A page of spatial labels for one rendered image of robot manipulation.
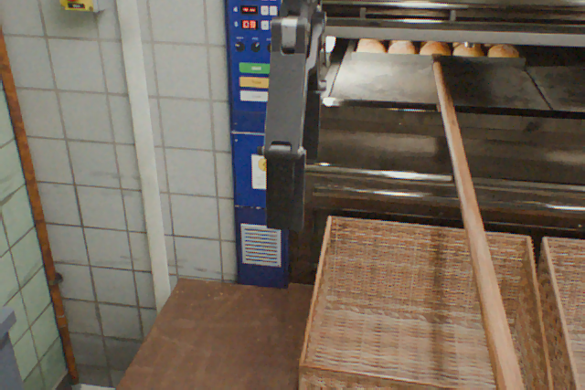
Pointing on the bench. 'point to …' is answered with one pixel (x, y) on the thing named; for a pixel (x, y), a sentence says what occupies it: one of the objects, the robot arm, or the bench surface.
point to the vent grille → (260, 245)
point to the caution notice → (259, 172)
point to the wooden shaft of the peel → (479, 251)
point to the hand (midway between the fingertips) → (294, 177)
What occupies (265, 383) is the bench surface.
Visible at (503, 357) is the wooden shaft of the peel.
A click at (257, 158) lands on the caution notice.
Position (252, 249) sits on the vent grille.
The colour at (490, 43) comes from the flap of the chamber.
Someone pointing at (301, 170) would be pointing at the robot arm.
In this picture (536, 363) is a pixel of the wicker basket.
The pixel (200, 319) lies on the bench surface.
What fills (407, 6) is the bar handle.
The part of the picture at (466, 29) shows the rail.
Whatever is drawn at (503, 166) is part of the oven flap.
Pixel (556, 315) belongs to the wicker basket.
